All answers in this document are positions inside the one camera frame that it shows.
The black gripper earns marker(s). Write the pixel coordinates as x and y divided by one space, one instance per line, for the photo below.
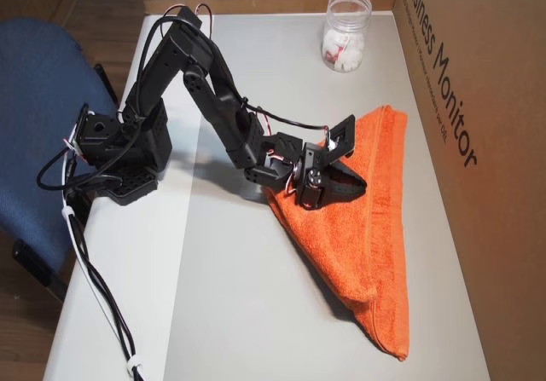
322 171

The orange terry towel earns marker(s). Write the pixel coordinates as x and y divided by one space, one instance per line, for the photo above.
367 227

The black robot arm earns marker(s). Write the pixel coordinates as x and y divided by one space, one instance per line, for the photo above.
213 99

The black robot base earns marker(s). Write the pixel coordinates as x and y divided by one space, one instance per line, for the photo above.
132 187

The red white eraser wrapper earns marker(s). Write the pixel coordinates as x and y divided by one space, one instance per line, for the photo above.
335 50

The brown cardboard monitor box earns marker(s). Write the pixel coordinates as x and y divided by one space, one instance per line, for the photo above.
490 142

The grey desk mat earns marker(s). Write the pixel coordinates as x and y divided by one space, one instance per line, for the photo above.
256 334

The clear plastic jar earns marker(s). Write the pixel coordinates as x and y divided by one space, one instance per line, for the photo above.
347 10

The black chair armrest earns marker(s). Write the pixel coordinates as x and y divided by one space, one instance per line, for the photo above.
104 78

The blue fabric chair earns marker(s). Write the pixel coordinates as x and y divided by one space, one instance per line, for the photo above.
25 99

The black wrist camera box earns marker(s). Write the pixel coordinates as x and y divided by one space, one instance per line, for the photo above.
343 138

